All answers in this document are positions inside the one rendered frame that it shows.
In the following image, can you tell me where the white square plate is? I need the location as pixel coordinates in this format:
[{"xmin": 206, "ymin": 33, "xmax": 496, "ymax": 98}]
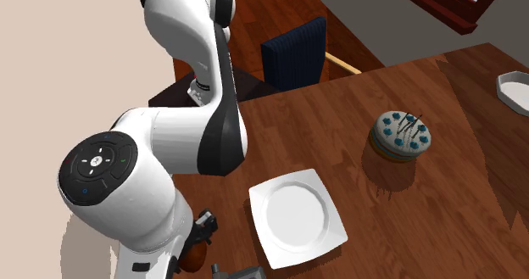
[{"xmin": 248, "ymin": 168, "xmax": 349, "ymax": 271}]

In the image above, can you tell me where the cake with blue decorations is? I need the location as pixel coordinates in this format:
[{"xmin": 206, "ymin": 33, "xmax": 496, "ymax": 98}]
[{"xmin": 368, "ymin": 110, "xmax": 432, "ymax": 164}]

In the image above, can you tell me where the dark blue chair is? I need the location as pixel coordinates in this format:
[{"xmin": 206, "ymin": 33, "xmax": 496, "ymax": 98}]
[{"xmin": 259, "ymin": 16, "xmax": 363, "ymax": 92}]

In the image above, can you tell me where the dark red framed window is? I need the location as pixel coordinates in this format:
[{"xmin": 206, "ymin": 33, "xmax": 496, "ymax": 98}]
[{"xmin": 381, "ymin": 0, "xmax": 524, "ymax": 36}]

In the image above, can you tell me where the white oval dish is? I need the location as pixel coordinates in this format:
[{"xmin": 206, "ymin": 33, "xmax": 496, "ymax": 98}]
[{"xmin": 495, "ymin": 70, "xmax": 529, "ymax": 118}]

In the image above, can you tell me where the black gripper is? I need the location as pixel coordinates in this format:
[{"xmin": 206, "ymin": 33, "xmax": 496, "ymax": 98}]
[{"xmin": 166, "ymin": 208, "xmax": 267, "ymax": 279}]

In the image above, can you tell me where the brown wooden table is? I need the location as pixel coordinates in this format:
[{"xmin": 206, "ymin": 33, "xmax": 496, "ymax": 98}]
[{"xmin": 172, "ymin": 42, "xmax": 529, "ymax": 279}]

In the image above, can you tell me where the brown round object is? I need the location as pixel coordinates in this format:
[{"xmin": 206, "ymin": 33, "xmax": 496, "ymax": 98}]
[{"xmin": 179, "ymin": 240, "xmax": 208, "ymax": 273}]

